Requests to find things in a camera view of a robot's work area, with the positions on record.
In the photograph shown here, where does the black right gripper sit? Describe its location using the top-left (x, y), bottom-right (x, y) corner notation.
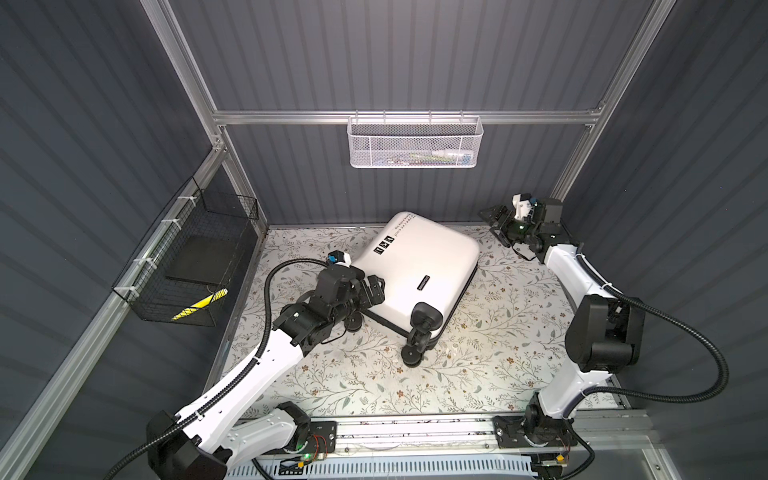
top-left (478, 206), bottom-right (538, 247)

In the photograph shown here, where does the white hard-shell suitcase black lining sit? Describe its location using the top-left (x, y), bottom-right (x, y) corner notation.
top-left (352, 211), bottom-right (480, 367)

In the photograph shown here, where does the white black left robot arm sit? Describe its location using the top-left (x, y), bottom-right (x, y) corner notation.
top-left (146, 263), bottom-right (385, 479)

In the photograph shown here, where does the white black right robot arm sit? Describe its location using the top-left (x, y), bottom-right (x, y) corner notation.
top-left (479, 194), bottom-right (645, 446)

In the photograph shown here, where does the floral table mat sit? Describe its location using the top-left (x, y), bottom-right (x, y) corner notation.
top-left (246, 225), bottom-right (573, 418)

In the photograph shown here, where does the yellow black striped item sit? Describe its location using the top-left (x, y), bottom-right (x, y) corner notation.
top-left (172, 288), bottom-right (228, 321)

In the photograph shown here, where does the black pad in basket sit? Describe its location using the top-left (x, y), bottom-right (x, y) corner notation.
top-left (165, 236), bottom-right (238, 286)

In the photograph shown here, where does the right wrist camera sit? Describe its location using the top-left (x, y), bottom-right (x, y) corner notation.
top-left (512, 193), bottom-right (537, 224)

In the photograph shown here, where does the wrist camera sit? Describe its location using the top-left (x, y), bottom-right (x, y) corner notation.
top-left (512, 193), bottom-right (537, 224)
top-left (326, 250), bottom-right (352, 268)

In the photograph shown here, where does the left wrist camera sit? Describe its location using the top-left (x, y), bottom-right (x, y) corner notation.
top-left (326, 250), bottom-right (352, 268)

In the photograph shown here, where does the white wire mesh basket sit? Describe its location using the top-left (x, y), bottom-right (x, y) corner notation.
top-left (346, 114), bottom-right (484, 169)

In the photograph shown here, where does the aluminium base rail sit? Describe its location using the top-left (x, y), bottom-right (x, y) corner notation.
top-left (158, 410), bottom-right (682, 480)

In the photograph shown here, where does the black wire mesh basket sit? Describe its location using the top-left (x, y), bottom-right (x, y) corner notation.
top-left (113, 181), bottom-right (260, 327)

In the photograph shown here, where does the black left corrugated cable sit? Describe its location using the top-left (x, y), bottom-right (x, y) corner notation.
top-left (101, 257), bottom-right (337, 480)

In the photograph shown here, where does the black corrugated cable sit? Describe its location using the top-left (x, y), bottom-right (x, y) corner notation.
top-left (101, 257), bottom-right (337, 480)
top-left (557, 221), bottom-right (730, 480)

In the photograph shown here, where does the black right corrugated cable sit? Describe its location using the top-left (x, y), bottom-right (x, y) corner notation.
top-left (557, 221), bottom-right (730, 480)

